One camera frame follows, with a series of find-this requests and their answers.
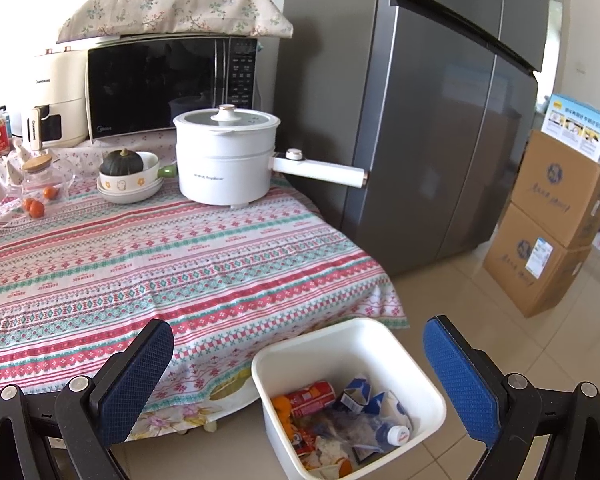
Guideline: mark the thin floral cloth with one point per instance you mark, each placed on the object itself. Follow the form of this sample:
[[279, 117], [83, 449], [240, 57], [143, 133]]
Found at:
[[80, 160]]

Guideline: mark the red cartoon milk carton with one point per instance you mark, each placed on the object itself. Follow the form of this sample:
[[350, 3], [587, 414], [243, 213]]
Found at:
[[302, 442]]

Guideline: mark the white electric cooking pot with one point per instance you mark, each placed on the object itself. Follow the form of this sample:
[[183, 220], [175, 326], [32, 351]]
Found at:
[[220, 170]]

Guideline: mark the white flower print bowl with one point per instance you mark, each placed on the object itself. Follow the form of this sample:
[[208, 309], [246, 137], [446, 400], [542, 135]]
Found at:
[[130, 182]]

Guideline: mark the yellow floral undercloth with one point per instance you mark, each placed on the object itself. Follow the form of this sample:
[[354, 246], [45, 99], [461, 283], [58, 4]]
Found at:
[[205, 410]]

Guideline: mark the blue white milk carton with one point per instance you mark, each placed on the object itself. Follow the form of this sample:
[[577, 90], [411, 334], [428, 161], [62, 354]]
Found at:
[[392, 407]]

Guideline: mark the white plastic bin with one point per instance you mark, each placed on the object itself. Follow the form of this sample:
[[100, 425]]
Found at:
[[380, 345]]

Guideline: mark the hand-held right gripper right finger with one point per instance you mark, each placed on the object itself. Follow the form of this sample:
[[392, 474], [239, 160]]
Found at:
[[460, 385]]

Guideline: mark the blue printed box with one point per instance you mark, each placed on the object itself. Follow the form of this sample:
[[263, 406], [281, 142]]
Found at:
[[580, 130]]

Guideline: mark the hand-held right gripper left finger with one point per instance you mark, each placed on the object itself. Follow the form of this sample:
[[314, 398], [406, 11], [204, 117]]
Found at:
[[135, 380]]

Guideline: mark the white air fryer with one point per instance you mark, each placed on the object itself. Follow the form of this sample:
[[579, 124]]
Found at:
[[55, 85]]

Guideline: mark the black microwave oven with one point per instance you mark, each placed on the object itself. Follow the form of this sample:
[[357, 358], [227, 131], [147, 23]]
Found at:
[[150, 90]]

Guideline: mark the white tissue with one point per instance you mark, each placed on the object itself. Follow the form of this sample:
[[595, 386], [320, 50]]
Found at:
[[325, 452]]

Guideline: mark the large orange peel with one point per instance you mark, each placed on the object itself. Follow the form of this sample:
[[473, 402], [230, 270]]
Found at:
[[281, 410]]

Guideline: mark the clear plastic bottle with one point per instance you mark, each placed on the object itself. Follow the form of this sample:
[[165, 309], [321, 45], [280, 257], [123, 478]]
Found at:
[[397, 434]]

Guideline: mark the padded floral cover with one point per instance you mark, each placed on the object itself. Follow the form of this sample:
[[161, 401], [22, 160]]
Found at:
[[180, 10]]

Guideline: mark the cardboard box with label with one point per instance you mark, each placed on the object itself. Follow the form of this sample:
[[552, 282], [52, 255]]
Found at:
[[520, 270]]

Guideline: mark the small blue milk carton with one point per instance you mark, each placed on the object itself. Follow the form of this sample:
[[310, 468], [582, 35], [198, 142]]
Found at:
[[352, 395]]

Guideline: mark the small orange peel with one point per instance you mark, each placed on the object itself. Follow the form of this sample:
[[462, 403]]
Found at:
[[345, 467]]

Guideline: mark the dark green pumpkin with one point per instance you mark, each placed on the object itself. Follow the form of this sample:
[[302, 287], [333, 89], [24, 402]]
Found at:
[[121, 162]]

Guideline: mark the white plate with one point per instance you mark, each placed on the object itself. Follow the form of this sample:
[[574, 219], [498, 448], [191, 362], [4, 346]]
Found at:
[[130, 197]]

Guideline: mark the tangerine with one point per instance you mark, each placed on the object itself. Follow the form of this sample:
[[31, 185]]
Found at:
[[28, 204], [50, 192], [38, 210]]

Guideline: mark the striped patterned tablecloth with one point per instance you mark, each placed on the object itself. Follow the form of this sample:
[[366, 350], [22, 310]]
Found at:
[[180, 270]]

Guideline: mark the grey refrigerator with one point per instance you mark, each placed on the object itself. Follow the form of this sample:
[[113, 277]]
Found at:
[[430, 135]]

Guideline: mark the red drink can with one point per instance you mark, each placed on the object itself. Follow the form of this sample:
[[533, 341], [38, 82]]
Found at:
[[310, 396]]

